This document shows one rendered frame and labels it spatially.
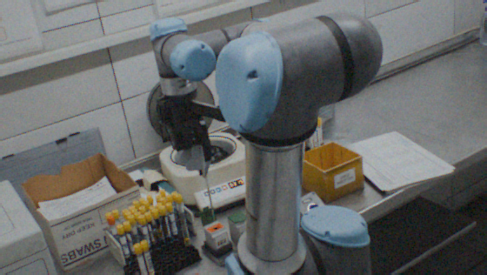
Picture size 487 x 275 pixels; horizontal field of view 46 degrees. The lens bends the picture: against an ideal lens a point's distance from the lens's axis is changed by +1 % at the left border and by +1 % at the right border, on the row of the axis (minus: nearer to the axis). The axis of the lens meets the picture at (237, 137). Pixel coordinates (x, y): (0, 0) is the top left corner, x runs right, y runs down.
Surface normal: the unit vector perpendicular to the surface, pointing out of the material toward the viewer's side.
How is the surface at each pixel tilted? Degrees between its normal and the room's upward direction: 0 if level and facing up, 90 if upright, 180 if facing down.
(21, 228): 0
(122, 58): 90
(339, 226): 7
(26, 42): 94
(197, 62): 90
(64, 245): 90
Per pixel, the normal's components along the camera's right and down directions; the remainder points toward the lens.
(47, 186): 0.56, 0.23
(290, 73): 0.35, 0.04
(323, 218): -0.04, -0.94
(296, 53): 0.22, -0.33
